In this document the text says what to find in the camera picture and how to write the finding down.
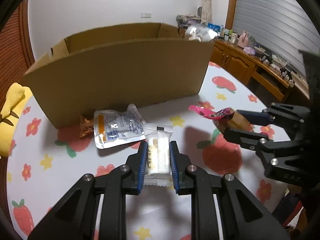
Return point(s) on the floral white bed sheet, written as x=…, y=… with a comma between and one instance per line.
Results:
x=45, y=162

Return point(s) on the folded clothes pile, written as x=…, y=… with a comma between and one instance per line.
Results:
x=185, y=21

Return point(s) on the yellow Pikachu plush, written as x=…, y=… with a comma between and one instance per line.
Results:
x=15, y=101

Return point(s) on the pink snack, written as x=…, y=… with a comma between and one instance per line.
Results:
x=224, y=119

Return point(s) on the pink kettle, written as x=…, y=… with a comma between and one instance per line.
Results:
x=243, y=40

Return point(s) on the beige curtain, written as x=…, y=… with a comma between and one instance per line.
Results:
x=207, y=1

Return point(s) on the white orange flat pouch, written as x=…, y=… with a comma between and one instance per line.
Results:
x=113, y=128

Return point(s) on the wooden sideboard cabinet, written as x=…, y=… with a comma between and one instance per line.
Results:
x=262, y=80

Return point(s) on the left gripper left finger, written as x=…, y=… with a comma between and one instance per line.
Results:
x=74, y=215

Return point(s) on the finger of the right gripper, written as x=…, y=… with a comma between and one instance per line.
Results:
x=263, y=118
x=250, y=140

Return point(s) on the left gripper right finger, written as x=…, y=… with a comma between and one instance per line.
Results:
x=221, y=206

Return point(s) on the blue picture card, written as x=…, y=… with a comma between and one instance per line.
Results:
x=214, y=27

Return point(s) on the purple cloth item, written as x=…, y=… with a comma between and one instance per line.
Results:
x=249, y=50

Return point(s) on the brown cardboard box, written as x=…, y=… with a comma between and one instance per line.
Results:
x=112, y=67

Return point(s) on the orange foil candy wrapper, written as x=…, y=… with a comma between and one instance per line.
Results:
x=86, y=126

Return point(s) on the white wall switch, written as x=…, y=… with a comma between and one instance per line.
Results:
x=145, y=15

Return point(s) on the white cake snack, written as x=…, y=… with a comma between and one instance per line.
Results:
x=158, y=171

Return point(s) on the grey window blind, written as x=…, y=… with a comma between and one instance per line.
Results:
x=280, y=25

